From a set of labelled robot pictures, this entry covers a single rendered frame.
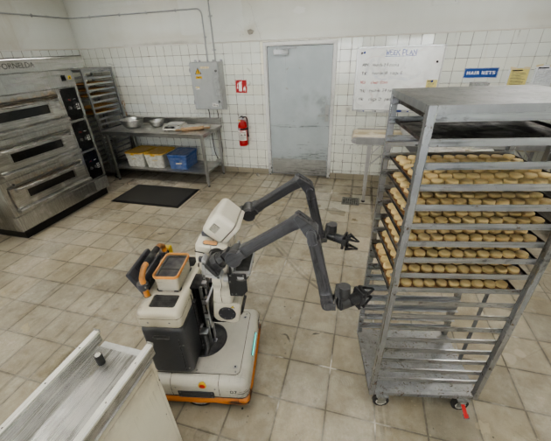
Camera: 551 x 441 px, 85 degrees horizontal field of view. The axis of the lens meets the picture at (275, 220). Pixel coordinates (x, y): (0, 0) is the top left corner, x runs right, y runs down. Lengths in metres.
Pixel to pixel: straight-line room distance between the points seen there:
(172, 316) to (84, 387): 0.47
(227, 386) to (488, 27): 4.89
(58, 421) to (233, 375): 0.93
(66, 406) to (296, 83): 4.66
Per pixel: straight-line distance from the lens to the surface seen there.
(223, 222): 1.50
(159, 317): 1.79
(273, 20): 5.18
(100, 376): 1.60
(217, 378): 2.10
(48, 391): 1.62
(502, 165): 1.44
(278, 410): 2.27
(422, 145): 1.24
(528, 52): 5.35
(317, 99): 5.11
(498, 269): 1.79
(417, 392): 2.29
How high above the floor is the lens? 2.01
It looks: 30 degrees down
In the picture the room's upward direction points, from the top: 2 degrees counter-clockwise
